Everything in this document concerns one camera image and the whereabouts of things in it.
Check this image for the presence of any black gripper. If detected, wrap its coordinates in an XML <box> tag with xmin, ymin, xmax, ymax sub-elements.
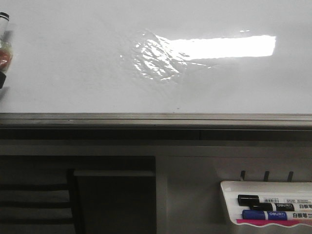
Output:
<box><xmin>0</xmin><ymin>71</ymin><xmax>6</xmax><ymax>89</ymax></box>

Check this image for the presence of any white marker with tape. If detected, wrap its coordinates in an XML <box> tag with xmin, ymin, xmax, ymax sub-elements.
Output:
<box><xmin>0</xmin><ymin>12</ymin><xmax>13</xmax><ymax>73</ymax></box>

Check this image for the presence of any grey whiteboard ledge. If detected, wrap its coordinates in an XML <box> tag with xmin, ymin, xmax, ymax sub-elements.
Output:
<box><xmin>0</xmin><ymin>113</ymin><xmax>312</xmax><ymax>141</ymax></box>

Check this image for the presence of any white whiteboard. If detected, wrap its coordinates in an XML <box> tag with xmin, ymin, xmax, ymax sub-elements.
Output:
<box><xmin>0</xmin><ymin>0</ymin><xmax>312</xmax><ymax>114</ymax></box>

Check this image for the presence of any black slatted chair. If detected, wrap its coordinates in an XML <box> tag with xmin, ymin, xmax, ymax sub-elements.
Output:
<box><xmin>0</xmin><ymin>169</ymin><xmax>85</xmax><ymax>234</ymax></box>

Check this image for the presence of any white plastic marker tray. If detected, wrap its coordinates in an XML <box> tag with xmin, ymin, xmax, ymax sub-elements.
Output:
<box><xmin>220</xmin><ymin>181</ymin><xmax>312</xmax><ymax>234</ymax></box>

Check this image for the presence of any left black hook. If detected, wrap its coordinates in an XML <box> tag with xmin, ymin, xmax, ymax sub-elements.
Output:
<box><xmin>240</xmin><ymin>170</ymin><xmax>246</xmax><ymax>181</ymax></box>

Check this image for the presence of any black hook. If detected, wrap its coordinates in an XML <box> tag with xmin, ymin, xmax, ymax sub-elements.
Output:
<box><xmin>263</xmin><ymin>171</ymin><xmax>270</xmax><ymax>182</ymax></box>
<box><xmin>240</xmin><ymin>170</ymin><xmax>246</xmax><ymax>181</ymax></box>

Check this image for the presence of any upper black-capped marker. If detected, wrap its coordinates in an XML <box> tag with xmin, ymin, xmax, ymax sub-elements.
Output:
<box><xmin>237</xmin><ymin>195</ymin><xmax>312</xmax><ymax>206</ymax></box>

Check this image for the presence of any black-capped marker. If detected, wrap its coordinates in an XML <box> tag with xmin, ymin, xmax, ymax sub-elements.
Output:
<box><xmin>251</xmin><ymin>202</ymin><xmax>312</xmax><ymax>212</ymax></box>
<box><xmin>237</xmin><ymin>195</ymin><xmax>312</xmax><ymax>206</ymax></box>

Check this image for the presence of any blue-capped marker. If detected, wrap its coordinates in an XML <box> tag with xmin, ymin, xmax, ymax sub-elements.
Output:
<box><xmin>241</xmin><ymin>209</ymin><xmax>312</xmax><ymax>220</ymax></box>

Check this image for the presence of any middle black hook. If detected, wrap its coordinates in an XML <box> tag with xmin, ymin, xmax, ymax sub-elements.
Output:
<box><xmin>263</xmin><ymin>171</ymin><xmax>270</xmax><ymax>182</ymax></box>

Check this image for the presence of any lower black-capped marker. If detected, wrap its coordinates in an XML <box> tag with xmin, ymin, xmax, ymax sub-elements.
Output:
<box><xmin>251</xmin><ymin>202</ymin><xmax>312</xmax><ymax>212</ymax></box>

